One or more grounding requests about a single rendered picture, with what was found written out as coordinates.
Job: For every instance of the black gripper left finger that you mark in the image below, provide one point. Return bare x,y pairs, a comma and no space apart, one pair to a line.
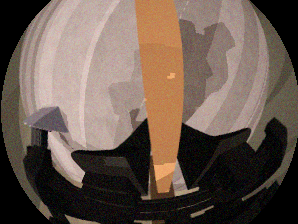
131,159

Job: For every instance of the long wooden rail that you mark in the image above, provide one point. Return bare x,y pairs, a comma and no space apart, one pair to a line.
163,79

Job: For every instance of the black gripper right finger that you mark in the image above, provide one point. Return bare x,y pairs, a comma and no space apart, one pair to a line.
197,151

